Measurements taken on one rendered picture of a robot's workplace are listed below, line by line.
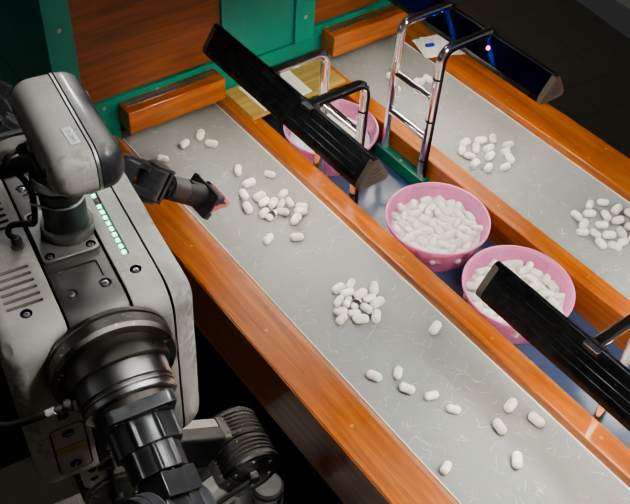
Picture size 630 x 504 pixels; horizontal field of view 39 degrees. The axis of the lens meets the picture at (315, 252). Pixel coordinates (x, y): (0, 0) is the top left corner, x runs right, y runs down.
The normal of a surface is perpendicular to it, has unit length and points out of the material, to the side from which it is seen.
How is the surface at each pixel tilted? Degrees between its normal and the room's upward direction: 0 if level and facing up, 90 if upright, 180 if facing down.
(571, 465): 0
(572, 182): 0
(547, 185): 0
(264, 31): 90
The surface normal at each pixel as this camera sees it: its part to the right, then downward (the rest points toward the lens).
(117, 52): 0.60, 0.59
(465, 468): 0.05, -0.70
